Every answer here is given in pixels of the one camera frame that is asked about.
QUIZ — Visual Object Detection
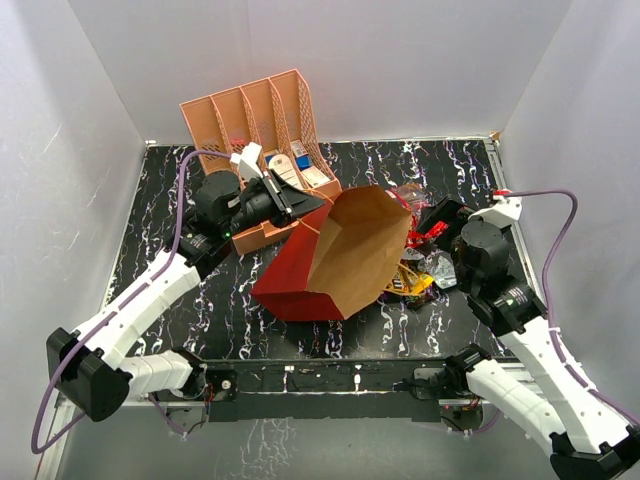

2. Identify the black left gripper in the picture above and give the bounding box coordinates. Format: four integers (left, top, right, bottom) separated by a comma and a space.
222, 168, 325, 238

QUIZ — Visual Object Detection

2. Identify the red snack packet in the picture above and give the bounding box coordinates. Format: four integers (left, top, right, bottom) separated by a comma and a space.
386, 183, 448, 248

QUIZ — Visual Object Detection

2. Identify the silver grey snack packet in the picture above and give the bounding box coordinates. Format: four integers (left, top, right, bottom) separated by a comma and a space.
426, 252, 457, 290

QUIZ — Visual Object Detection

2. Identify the red brown paper bag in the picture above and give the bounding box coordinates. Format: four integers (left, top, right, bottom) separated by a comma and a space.
251, 185, 412, 322

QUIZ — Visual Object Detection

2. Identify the yellow snack packet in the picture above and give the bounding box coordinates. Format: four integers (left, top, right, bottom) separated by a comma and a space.
385, 271, 409, 295
398, 264, 434, 296

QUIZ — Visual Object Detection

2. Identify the purple snack packet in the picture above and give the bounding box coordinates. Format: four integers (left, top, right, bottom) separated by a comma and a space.
403, 291, 433, 310

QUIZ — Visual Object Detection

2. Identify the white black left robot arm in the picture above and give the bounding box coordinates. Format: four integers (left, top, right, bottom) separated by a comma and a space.
46, 170, 325, 422

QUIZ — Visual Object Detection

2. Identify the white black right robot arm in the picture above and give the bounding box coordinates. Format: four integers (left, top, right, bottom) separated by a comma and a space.
412, 190, 639, 479

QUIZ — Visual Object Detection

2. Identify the white small box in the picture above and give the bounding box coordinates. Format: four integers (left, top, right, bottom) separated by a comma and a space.
301, 166, 331, 188

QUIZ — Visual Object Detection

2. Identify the blue small box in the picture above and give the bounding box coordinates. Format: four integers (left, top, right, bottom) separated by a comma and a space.
295, 155, 313, 171

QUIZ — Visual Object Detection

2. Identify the white label card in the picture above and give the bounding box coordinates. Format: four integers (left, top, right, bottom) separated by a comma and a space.
267, 154, 305, 190

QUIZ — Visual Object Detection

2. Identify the pink plastic desk organizer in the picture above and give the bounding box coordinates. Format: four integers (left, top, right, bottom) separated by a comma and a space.
178, 68, 347, 257

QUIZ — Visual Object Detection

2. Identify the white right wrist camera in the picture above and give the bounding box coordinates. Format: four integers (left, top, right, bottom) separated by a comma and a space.
469, 189, 523, 229

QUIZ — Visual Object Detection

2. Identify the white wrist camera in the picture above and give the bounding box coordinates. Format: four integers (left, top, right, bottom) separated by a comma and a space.
469, 189, 523, 229
230, 142, 263, 187

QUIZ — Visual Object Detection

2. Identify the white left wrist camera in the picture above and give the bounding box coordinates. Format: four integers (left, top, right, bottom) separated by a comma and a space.
230, 142, 263, 187

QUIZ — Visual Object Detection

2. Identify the black mounting base rail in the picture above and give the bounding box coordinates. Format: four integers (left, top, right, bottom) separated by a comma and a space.
205, 359, 498, 432

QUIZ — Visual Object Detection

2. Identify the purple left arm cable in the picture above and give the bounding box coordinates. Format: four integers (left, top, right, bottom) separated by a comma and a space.
30, 149, 239, 455

